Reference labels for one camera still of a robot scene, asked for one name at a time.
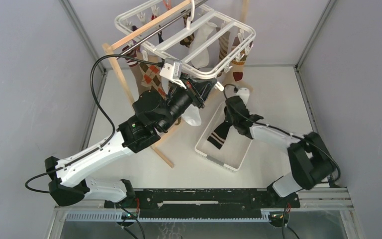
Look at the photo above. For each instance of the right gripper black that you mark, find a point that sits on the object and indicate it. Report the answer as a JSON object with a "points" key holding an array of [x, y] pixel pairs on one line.
{"points": [[229, 118]]}

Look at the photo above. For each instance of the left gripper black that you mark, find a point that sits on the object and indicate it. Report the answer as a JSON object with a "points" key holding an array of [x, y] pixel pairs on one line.
{"points": [[199, 90]]}

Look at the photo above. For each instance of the white hanger clip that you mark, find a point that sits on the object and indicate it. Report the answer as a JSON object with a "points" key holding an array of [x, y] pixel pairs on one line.
{"points": [[219, 86]]}

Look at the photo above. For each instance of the black sock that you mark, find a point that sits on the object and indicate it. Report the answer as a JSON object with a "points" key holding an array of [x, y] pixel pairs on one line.
{"points": [[219, 135]]}

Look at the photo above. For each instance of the white plastic clip hanger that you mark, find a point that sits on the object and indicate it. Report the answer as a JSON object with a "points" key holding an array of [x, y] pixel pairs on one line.
{"points": [[206, 41]]}

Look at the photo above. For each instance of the beige orange argyle sock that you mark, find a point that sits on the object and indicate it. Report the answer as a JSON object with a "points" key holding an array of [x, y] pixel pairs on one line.
{"points": [[151, 78]]}

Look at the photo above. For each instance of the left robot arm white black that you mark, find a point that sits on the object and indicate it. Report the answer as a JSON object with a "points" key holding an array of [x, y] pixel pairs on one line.
{"points": [[71, 180]]}

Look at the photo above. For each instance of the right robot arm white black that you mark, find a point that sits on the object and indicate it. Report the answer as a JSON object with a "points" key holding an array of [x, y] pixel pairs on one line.
{"points": [[308, 157]]}

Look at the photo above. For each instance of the white plastic basket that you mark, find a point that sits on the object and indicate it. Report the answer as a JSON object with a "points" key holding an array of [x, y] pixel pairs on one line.
{"points": [[232, 154]]}

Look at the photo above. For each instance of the brown yellow argyle sock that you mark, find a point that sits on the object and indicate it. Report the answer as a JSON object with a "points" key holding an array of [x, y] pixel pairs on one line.
{"points": [[189, 39]]}

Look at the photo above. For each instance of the navy blue sock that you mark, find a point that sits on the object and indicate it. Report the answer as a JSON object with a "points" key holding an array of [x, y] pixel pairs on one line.
{"points": [[160, 37]]}

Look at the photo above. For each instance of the metal hanging rod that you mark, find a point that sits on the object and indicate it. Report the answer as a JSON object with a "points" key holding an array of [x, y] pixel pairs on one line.
{"points": [[159, 23]]}

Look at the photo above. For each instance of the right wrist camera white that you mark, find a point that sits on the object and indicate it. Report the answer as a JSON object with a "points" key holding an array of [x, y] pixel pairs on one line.
{"points": [[244, 94]]}

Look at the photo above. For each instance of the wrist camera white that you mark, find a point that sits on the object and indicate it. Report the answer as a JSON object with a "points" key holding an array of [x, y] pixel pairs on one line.
{"points": [[171, 70], [244, 94]]}

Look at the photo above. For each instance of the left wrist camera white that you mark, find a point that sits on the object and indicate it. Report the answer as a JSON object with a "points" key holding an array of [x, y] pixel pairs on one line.
{"points": [[171, 70]]}

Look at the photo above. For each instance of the wooden rack frame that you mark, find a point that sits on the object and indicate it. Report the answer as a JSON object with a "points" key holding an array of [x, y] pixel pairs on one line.
{"points": [[154, 116]]}

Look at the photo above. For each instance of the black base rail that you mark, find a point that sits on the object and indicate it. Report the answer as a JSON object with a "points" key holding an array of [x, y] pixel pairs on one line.
{"points": [[181, 204]]}

